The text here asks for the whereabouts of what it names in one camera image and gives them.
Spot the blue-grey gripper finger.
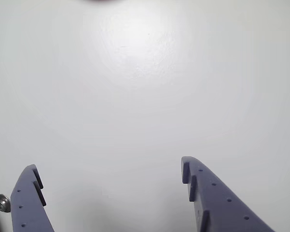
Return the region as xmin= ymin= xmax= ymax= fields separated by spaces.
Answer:
xmin=181 ymin=156 xmax=276 ymax=232
xmin=10 ymin=164 xmax=55 ymax=232

